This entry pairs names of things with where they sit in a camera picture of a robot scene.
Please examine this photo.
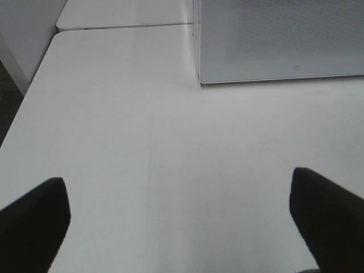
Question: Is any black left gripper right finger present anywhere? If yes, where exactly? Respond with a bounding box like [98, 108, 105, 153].
[289, 167, 363, 272]

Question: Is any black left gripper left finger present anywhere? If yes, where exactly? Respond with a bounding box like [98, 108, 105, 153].
[1, 177, 71, 272]

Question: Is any white adjacent table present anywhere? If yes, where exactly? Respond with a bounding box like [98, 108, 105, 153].
[56, 0, 193, 32]

